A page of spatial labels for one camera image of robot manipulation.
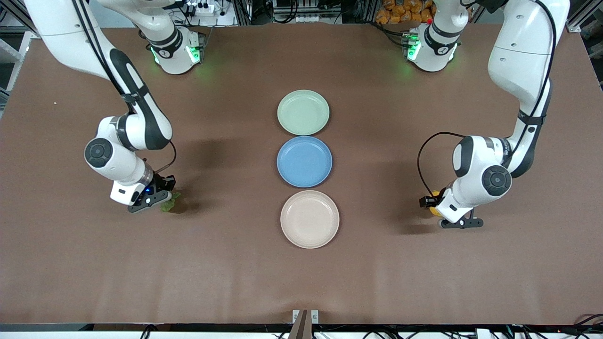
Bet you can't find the beige plate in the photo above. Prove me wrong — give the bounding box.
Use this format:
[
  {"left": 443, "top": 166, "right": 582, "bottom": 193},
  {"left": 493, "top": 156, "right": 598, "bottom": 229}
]
[{"left": 280, "top": 190, "right": 340, "bottom": 250}]

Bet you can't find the brown table cover sheet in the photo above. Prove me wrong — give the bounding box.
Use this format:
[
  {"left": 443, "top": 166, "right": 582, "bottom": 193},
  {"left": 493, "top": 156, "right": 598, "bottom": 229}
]
[{"left": 0, "top": 21, "right": 603, "bottom": 326}]

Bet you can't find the yellow lemon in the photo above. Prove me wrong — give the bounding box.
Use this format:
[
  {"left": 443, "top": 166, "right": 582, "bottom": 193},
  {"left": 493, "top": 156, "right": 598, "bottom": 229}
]
[{"left": 429, "top": 189, "right": 446, "bottom": 218}]

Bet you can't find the aluminium frame profile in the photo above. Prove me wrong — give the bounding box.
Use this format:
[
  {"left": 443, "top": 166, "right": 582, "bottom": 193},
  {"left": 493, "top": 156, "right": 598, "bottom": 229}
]
[
  {"left": 568, "top": 0, "right": 603, "bottom": 34},
  {"left": 0, "top": 0, "right": 33, "bottom": 34}
]

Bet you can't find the dark electronics rack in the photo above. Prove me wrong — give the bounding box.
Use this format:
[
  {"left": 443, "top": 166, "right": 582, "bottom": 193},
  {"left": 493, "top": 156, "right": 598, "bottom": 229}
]
[{"left": 233, "top": 0, "right": 377, "bottom": 25}]

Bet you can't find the bag of orange snacks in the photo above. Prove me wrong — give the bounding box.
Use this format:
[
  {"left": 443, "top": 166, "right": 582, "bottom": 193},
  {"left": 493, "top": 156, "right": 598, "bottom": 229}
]
[{"left": 375, "top": 0, "right": 436, "bottom": 25}]

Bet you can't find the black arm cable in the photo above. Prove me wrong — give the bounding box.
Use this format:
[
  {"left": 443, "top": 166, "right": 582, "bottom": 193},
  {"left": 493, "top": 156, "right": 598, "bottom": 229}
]
[
  {"left": 71, "top": 0, "right": 178, "bottom": 176},
  {"left": 417, "top": 0, "right": 559, "bottom": 201}
]

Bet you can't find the green lettuce leaf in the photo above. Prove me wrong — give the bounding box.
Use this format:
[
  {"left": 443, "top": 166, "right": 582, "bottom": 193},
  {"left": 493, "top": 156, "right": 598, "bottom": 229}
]
[{"left": 159, "top": 190, "right": 182, "bottom": 213}]

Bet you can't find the white power strip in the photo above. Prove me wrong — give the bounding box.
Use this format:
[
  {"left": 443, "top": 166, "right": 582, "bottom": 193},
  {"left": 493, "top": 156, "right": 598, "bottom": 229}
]
[{"left": 186, "top": 1, "right": 223, "bottom": 17}]

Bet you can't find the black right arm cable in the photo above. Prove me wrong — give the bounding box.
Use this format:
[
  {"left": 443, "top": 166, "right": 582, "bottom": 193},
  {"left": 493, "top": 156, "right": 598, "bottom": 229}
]
[{"left": 71, "top": 0, "right": 178, "bottom": 176}]

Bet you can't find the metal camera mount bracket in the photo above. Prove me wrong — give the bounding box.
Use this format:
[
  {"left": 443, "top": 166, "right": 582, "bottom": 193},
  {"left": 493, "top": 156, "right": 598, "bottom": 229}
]
[{"left": 292, "top": 309, "right": 320, "bottom": 339}]

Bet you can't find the pale green plate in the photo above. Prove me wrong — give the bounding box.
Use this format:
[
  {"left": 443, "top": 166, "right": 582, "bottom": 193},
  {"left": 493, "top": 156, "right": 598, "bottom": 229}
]
[{"left": 277, "top": 89, "right": 330, "bottom": 136}]

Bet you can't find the blue plate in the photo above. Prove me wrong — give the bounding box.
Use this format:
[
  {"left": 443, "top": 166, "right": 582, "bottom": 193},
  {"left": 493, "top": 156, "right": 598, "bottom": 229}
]
[{"left": 277, "top": 136, "right": 333, "bottom": 188}]

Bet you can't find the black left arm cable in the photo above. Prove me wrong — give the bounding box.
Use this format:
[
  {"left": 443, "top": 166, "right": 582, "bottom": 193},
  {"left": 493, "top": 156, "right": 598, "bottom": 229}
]
[{"left": 417, "top": 0, "right": 559, "bottom": 201}]

